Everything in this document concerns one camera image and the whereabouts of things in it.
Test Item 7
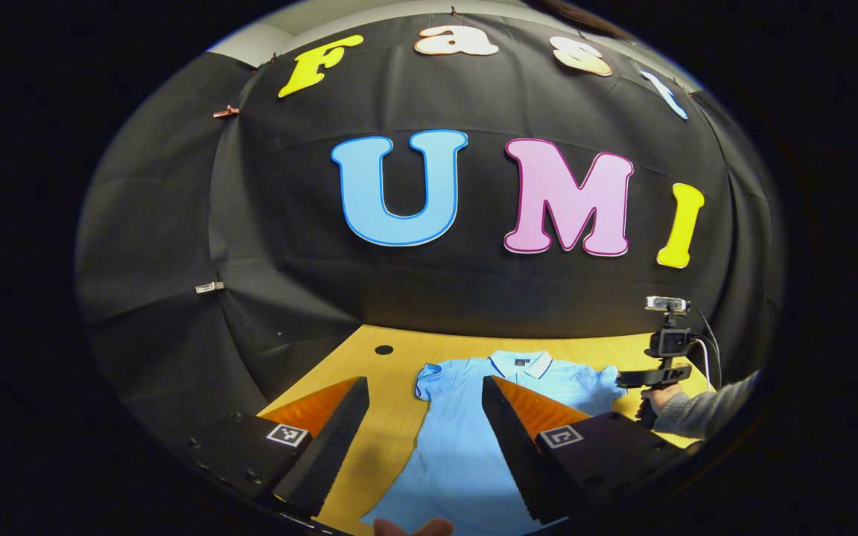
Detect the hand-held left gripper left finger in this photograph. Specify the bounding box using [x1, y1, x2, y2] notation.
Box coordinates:
[176, 376, 372, 522]

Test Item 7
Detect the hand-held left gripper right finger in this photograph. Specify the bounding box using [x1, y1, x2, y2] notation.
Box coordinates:
[481, 374, 698, 526]

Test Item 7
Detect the light blue T-shirt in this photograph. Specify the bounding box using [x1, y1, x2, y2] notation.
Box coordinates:
[360, 350, 628, 536]

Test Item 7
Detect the black backdrop cloth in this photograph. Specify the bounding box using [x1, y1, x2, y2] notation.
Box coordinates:
[75, 6, 784, 447]

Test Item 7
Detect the white cable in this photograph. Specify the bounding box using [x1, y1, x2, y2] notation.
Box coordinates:
[694, 337, 713, 393]

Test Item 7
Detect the black cable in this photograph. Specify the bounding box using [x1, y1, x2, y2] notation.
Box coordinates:
[688, 304, 723, 369]

